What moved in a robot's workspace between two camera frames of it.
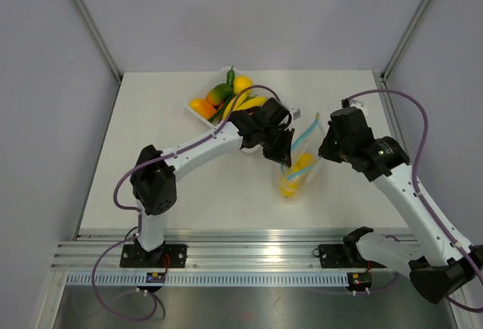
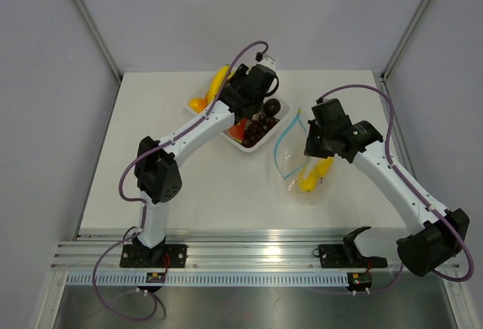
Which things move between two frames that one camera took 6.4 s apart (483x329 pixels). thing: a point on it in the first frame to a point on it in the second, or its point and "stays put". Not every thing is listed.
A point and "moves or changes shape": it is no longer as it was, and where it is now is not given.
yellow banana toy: x=241 y=98 moves or changes shape
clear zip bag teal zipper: x=304 y=155 moves or changes shape
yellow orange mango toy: x=202 y=108 stays put
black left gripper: x=282 y=155 to x=240 y=75
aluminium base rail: x=210 y=253 stays put
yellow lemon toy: x=287 y=189 to x=309 y=184
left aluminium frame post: x=90 y=22 stays put
